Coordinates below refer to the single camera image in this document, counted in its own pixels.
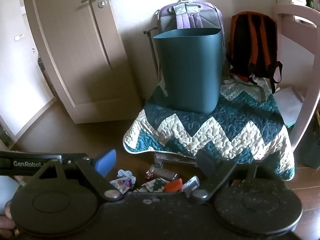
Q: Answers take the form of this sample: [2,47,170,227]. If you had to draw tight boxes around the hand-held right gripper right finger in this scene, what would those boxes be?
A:
[191,149,277,202]

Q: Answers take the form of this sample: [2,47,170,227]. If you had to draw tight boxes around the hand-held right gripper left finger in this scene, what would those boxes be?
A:
[34,149,120,202]

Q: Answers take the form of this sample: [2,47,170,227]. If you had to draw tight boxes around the white paper tissue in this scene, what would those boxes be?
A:
[117,169,133,180]

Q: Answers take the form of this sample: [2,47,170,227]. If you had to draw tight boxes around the red plastic bag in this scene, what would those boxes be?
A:
[164,178,184,193]

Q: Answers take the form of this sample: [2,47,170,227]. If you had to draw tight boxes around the white cartoon print wrapping paper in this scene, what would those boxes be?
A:
[132,178,171,193]

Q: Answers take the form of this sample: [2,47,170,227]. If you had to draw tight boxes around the teal plastic waste bin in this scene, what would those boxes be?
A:
[153,27,224,114]

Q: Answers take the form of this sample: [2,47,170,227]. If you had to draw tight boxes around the person's left hand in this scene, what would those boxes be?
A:
[0,199,17,231]

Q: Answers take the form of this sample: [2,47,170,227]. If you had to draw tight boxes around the colourful cartoon candy wrapper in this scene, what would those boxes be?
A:
[109,176,137,194]

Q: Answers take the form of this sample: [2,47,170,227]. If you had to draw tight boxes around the silvery plastic packet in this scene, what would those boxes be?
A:
[181,176,200,196]

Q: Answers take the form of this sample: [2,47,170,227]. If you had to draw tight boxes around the light blue clothing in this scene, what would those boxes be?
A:
[0,176,21,205]

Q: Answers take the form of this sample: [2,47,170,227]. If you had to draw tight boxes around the stool under blanket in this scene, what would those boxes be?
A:
[154,152,200,167]

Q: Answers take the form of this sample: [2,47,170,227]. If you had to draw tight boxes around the teal white zigzag quilted blanket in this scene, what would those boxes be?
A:
[122,76,296,182]

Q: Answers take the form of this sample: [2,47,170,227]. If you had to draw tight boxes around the shiny foil tube wrapper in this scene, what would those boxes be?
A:
[146,164,179,181]

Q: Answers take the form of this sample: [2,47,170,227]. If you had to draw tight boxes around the beige wooden door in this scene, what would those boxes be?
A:
[21,0,146,124]

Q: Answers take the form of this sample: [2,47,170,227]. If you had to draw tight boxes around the orange black backpack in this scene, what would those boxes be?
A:
[226,11,283,94]

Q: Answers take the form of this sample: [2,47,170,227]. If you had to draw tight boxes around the purple grey backpack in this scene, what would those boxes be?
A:
[156,0,227,80]

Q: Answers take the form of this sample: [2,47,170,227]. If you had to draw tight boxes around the pink wooden furniture frame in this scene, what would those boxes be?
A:
[272,4,320,153]

